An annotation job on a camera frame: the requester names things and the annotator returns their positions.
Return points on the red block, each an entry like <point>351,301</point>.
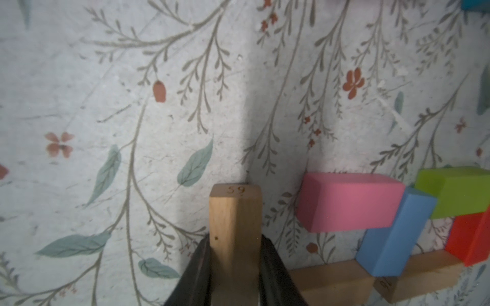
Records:
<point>468,239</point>

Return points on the teal block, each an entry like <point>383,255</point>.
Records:
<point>476,5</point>

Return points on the lime green block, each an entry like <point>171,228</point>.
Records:
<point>458,190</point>

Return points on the natural wood block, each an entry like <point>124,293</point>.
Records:
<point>235,229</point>
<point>344,283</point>
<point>423,274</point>

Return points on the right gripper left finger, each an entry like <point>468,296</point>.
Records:
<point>194,286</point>

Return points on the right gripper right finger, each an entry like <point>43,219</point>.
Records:
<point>276,286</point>

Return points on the long pink block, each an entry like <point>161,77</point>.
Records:
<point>336,202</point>

